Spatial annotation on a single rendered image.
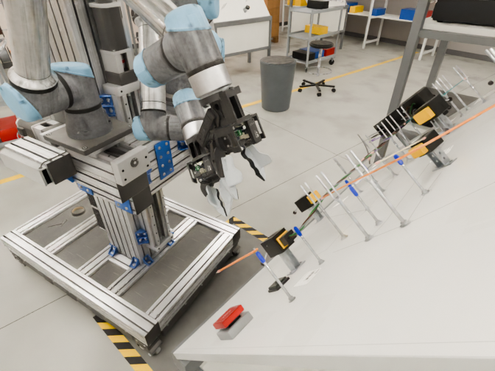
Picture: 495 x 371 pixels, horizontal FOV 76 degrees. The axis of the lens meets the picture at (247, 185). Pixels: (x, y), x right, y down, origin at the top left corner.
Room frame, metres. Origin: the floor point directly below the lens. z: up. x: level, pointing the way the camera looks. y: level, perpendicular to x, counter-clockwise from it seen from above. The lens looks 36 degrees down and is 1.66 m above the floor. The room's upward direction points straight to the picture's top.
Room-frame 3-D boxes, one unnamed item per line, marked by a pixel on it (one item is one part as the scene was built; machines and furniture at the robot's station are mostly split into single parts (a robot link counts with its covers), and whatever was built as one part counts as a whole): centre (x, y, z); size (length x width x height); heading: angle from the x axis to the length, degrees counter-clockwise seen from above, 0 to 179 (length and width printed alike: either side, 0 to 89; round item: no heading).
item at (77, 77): (1.02, 0.56, 1.33); 0.13 x 0.12 x 0.14; 152
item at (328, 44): (4.78, -1.05, 0.34); 0.58 x 0.55 x 0.69; 90
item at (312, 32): (6.19, -1.24, 0.54); 0.99 x 0.50 x 1.08; 132
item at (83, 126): (1.02, 0.56, 1.21); 0.15 x 0.15 x 0.10
